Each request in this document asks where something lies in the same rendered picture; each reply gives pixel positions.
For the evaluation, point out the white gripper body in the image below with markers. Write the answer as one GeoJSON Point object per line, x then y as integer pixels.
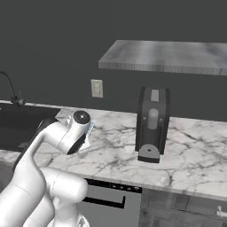
{"type": "Point", "coordinates": [84, 147]}

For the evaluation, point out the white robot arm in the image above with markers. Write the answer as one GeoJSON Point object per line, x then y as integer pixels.
{"type": "Point", "coordinates": [35, 177]}

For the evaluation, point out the black sink basin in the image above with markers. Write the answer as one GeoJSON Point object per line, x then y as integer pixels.
{"type": "Point", "coordinates": [20, 124]}

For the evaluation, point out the black coffee machine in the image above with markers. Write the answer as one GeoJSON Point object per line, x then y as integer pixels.
{"type": "Point", "coordinates": [152, 133]}

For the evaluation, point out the grey dishwasher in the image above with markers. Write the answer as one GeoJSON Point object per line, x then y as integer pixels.
{"type": "Point", "coordinates": [118, 212]}

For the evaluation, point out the black sink tap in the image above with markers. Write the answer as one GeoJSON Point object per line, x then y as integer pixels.
{"type": "Point", "coordinates": [13, 94]}

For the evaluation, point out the dark wooden cupboard drawer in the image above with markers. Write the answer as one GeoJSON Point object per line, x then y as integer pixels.
{"type": "Point", "coordinates": [177, 209]}

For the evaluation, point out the white wall outlet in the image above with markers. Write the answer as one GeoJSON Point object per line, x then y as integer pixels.
{"type": "Point", "coordinates": [97, 88]}

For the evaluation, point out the grey marble wall shelf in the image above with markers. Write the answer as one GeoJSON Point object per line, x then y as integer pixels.
{"type": "Point", "coordinates": [165, 57]}

